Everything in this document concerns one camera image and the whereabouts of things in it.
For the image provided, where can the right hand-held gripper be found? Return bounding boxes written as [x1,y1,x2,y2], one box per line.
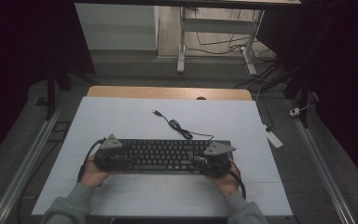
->
[195,141,237,179]

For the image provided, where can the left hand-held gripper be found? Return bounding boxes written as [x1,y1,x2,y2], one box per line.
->
[93,133,132,172]

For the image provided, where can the black computer keyboard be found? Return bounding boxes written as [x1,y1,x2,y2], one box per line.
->
[115,138,232,175]

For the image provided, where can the person's left hand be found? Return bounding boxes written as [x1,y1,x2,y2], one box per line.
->
[80,160,122,189]

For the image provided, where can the person's right hand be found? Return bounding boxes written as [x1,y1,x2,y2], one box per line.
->
[205,158,241,199]

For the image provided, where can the white table cover sheet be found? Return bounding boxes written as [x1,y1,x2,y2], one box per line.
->
[31,96,294,217]

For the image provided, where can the white power strip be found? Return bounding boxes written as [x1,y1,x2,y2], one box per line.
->
[264,124,284,149]

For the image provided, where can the wooden table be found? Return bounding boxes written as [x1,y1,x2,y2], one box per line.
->
[87,85,254,102]

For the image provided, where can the black metal stand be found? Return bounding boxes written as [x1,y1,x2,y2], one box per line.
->
[282,60,312,129]
[45,60,97,121]

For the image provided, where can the white cabinet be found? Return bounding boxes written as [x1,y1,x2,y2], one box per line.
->
[74,3,159,51]

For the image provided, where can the dark curtain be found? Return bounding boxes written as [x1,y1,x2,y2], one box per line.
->
[257,0,358,195]
[0,0,96,171]

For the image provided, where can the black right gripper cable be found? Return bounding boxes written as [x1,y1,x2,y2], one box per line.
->
[227,161,247,200]

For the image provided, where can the black keyboard cable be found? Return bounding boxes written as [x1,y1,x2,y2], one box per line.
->
[152,110,214,141]

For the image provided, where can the aluminium rail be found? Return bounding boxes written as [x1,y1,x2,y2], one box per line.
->
[294,119,358,224]
[0,102,67,224]

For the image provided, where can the tangled black floor cables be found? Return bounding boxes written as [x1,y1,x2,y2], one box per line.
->
[186,8,278,64]

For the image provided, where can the white metal desk frame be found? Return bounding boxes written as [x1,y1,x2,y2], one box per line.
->
[176,6,266,76]

